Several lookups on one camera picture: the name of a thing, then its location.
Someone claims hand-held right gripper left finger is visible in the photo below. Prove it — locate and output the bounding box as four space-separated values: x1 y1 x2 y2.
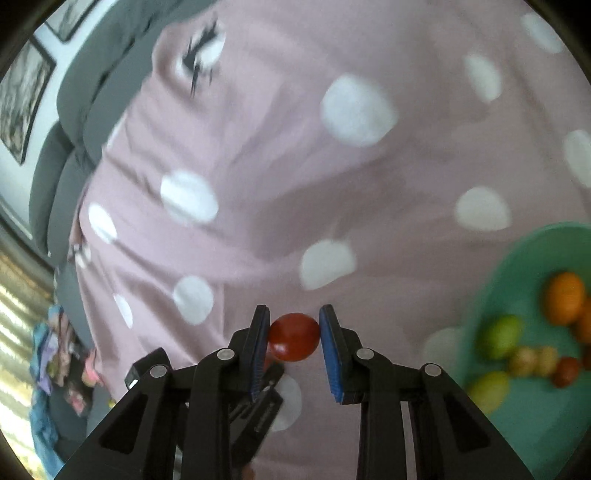
53 305 271 480

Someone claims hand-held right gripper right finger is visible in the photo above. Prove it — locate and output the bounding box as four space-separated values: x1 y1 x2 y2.
318 305 536 480

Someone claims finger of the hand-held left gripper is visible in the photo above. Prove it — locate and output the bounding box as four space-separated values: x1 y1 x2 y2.
229 392 284 468
259 362 286 400

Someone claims small yellow-green fruit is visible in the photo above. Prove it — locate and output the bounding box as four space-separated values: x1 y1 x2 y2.
468 371 511 412

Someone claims large green mango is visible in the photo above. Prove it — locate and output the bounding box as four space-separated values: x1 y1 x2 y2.
480 315 524 361

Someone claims tan round fruit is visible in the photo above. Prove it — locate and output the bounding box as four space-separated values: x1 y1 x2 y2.
509 347 539 377

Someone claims green plastic basin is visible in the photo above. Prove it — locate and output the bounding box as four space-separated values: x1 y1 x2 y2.
462 222 591 467

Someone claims small tan fruit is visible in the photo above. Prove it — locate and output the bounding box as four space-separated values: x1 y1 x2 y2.
536 348 559 377

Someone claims colourful clothes pile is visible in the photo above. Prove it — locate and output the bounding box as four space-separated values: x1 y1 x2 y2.
30 305 106 409

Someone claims pink polka dot blanket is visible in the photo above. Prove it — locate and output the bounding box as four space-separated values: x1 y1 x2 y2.
69 0 591 480

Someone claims orange tangerine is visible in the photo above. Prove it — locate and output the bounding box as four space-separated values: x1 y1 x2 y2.
542 272 586 326
575 307 591 346

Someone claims grey sofa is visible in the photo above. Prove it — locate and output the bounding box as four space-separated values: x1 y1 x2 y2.
28 0 218 342

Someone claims large framed wall picture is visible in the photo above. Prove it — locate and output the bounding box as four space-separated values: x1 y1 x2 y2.
0 39 57 164

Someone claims small framed wall picture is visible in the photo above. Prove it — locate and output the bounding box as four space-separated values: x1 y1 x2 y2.
44 0 100 43

